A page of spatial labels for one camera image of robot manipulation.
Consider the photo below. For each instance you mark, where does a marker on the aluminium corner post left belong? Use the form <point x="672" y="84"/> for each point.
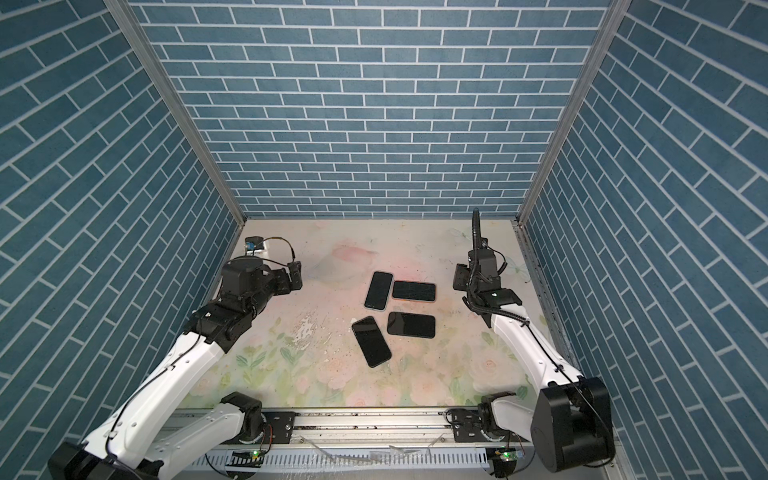
<point x="130" y="27"/>

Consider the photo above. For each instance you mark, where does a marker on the aluminium corner post right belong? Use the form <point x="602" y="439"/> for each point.
<point x="594" y="59"/>

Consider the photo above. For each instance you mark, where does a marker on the aluminium corner post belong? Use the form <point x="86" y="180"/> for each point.
<point x="130" y="27"/>
<point x="594" y="59"/>

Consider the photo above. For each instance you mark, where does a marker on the black phone case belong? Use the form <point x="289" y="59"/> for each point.
<point x="411" y="325"/>

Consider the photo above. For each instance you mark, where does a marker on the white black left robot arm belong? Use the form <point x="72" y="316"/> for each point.
<point x="168" y="378"/>

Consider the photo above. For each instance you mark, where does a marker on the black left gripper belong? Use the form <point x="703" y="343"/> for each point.
<point x="284" y="286"/>

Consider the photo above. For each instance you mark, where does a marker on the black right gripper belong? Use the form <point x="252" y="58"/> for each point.
<point x="461" y="273"/>

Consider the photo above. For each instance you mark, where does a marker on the black phone face up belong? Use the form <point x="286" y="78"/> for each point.
<point x="371" y="341"/>

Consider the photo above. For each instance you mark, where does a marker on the blue phone black screen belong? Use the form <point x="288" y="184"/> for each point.
<point x="378" y="291"/>

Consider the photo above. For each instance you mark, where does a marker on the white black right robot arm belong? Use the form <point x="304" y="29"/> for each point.
<point x="540" y="372"/>

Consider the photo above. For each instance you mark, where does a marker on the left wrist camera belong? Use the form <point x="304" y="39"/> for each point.
<point x="253" y="244"/>

